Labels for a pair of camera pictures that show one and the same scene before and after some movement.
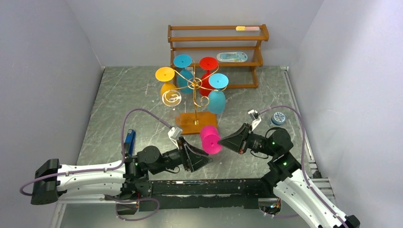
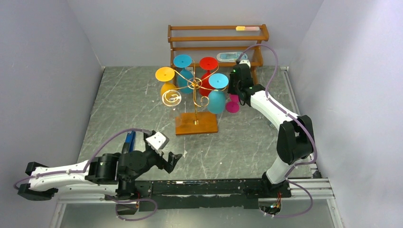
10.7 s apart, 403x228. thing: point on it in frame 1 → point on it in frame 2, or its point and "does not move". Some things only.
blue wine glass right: (216, 100) does not move
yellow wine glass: (166, 74) does not move
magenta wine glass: (209, 137) → (233, 106)
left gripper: (192, 161) → (168, 166)
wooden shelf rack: (229, 45) does not move
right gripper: (246, 138) → (235, 87)
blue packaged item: (232, 57) does not move
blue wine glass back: (185, 79) does not move
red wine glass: (208, 63) does not move
